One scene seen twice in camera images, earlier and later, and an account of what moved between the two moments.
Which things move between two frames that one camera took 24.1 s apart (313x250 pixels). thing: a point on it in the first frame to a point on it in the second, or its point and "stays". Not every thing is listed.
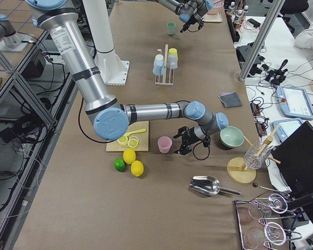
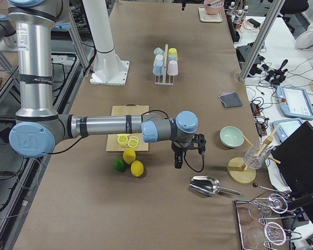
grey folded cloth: (230, 99) stays
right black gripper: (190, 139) to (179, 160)
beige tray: (209, 17) stays
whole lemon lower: (137, 167) stays
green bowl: (231, 137) stays
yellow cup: (172, 52) stays
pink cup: (164, 143) to (172, 67)
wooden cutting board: (143, 145) stays
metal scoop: (209, 185) stays
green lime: (119, 164) stays
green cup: (171, 26) to (158, 51)
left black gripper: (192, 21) to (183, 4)
